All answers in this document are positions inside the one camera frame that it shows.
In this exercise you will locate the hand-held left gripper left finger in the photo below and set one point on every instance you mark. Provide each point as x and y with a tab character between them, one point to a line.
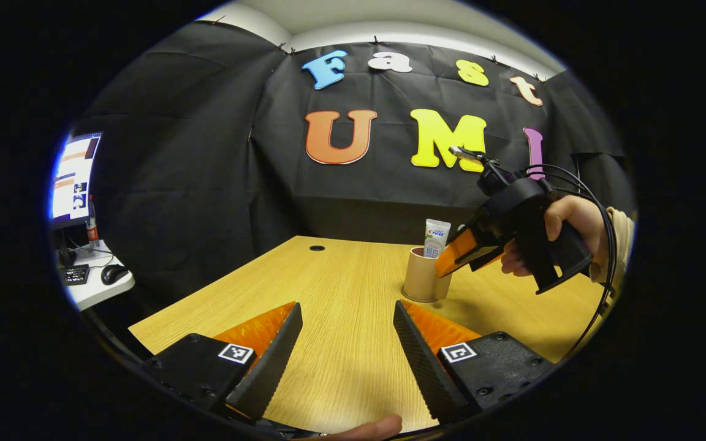
270	361

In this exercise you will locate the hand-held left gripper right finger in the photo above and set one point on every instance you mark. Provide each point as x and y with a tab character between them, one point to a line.
423	361

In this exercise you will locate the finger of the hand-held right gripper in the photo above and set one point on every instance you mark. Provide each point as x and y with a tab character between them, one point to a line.
489	254
457	251

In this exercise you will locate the white toothpaste tube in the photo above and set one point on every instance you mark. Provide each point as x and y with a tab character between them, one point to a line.
436	236

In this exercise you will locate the beige cup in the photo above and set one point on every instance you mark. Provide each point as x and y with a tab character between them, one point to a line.
420	278

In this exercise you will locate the wooden desktop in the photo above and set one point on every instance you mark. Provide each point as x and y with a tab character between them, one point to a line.
341	282

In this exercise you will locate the black computer mouse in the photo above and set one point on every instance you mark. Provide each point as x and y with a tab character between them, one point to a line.
114	274

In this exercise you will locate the white side table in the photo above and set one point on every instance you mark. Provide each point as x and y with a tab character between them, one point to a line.
98	294

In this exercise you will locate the black backdrop cloth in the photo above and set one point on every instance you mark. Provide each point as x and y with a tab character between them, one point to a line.
193	184

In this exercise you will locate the black keyboard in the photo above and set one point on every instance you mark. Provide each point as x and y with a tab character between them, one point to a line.
75	275

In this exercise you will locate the red bottle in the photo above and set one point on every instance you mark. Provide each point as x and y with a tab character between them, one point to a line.
92	226

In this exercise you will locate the computer monitor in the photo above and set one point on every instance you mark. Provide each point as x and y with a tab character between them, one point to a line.
74	177

